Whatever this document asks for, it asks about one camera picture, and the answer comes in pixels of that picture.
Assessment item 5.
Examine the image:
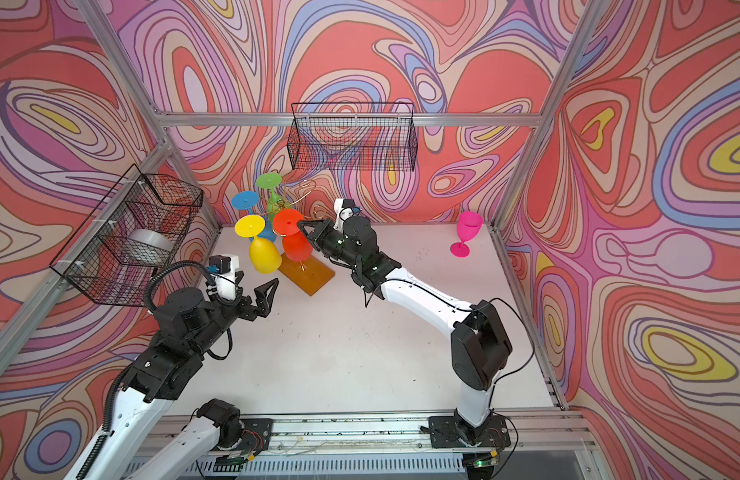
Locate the wooden rack base board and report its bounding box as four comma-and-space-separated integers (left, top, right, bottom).
279, 256, 335, 296

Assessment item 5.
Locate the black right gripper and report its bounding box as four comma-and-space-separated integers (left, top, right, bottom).
297, 217, 362, 269

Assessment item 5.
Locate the gold wire glass rack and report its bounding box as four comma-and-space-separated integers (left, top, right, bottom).
278, 179, 317, 220

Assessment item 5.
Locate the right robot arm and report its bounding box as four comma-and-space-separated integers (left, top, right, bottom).
297, 215, 536, 447

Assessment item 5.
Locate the red plastic wine glass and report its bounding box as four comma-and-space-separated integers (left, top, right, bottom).
273, 208, 313, 262

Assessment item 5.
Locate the black wire basket left wall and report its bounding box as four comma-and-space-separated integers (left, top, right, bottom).
50, 165, 204, 307

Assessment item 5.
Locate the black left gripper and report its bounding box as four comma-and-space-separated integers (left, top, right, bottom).
182, 277, 276, 361

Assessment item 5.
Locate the pink plastic wine glass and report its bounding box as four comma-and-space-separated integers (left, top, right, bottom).
450, 212, 484, 258

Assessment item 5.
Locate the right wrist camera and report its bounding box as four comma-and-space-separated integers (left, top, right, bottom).
334, 198, 361, 232

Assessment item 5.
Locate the yellow plastic wine glass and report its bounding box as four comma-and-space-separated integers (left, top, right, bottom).
234, 214, 282, 274

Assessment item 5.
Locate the green plastic wine glass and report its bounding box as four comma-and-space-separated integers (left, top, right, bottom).
256, 172, 288, 221

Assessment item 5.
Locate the blue plastic wine glass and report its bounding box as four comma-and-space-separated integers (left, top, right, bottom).
232, 191, 277, 242

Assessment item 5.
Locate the black wire basket wall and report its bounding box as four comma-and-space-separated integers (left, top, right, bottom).
287, 100, 418, 172
50, 165, 204, 307

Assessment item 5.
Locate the black wire basket back wall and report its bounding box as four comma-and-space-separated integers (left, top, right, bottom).
287, 100, 418, 172

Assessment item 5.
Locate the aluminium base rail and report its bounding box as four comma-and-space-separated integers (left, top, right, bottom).
177, 410, 610, 479

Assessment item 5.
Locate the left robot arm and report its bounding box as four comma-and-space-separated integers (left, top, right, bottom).
66, 260, 280, 479

